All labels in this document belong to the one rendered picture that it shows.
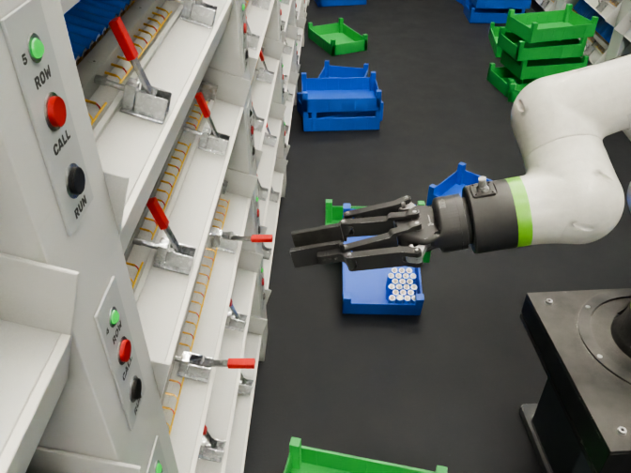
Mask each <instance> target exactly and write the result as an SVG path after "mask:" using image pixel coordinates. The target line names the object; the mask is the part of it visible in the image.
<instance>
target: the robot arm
mask: <svg viewBox="0 0 631 473"><path fill-rule="evenodd" d="M511 127H512V130H513V133H514V136H515V138H516V142H517V144H518V147H519V150H520V153H521V156H522V159H523V162H524V165H525V170H526V174H525V175H521V176H516V177H510V178H504V179H500V180H494V181H486V177H485V176H480V177H479V178H478V181H479V182H478V183H475V184H470V185H468V186H464V188H463V189H462V197H461V196H460V194H459V193H456V194H451V195H445V196H440V197H435V198H434V199H433V201H432V205H430V206H415V205H414V204H412V203H411V198H410V196H409V195H405V196H403V197H401V198H399V199H396V200H394V201H390V202H387V203H382V204H378V205H373V206H366V207H362V208H358V209H353V210H349V211H346V212H344V217H343V219H342V220H340V221H339V222H338V223H334V224H328V225H322V226H319V227H314V228H308V229H302V230H297V231H292V232H291V236H292V239H293V242H294V245H295V248H291V249H290V255H291V258H292V261H293V264H294V267H307V266H312V265H318V264H320V265H325V264H329V263H337V262H344V263H346V265H347V267H348V270H349V271H360V270H369V269H378V268H387V267H422V266H423V256H424V254H425V253H426V252H430V251H432V250H434V249H435V248H440V250H441V251H442V252H453V251H460V250H465V249H468V248H469V244H470V246H471V248H472V251H473V252H474V253H483V252H493V251H500V250H506V249H512V248H518V247H524V246H530V245H537V244H550V243H563V244H586V243H591V242H594V241H596V240H598V239H600V238H602V237H604V236H606V235H607V234H608V233H609V232H610V231H611V230H612V229H613V228H614V227H615V226H616V225H617V223H618V222H619V220H620V218H621V216H622V214H623V208H624V194H623V188H622V185H621V183H620V181H619V179H618V177H617V176H616V174H615V171H614V169H613V167H612V164H611V162H610V159H609V157H608V153H607V151H606V149H605V147H604V145H603V139H604V137H606V136H608V135H610V134H613V133H615V132H618V131H621V130H625V129H628V130H629V129H631V53H628V54H625V55H622V56H619V57H616V58H613V59H610V60H609V61H607V62H603V63H599V64H595V65H591V66H588V67H585V68H581V69H574V70H570V71H566V72H563V73H559V74H554V75H550V76H546V77H543V78H540V79H537V80H535V81H533V82H531V83H530V84H528V85H527V86H526V87H524V88H523V89H522V90H521V92H520V93H519V94H518V95H517V97H516V99H515V101H514V104H513V107H512V110H511ZM353 217H354V219H353ZM367 236H372V237H368V238H365V239H361V240H358V241H354V242H350V243H347V244H344V241H347V238H348V237H367ZM397 241H398V242H397ZM611 335H612V338H613V340H614V342H615V343H616V344H617V345H618V347H619V348H620V349H621V350H622V351H623V352H624V353H625V354H626V355H627V356H628V357H630V358H631V301H630V303H629V304H628V306H627V307H625V308H624V309H622V310H620V311H619V312H617V313H616V315H615V316H614V318H613V321H612V324H611Z"/></svg>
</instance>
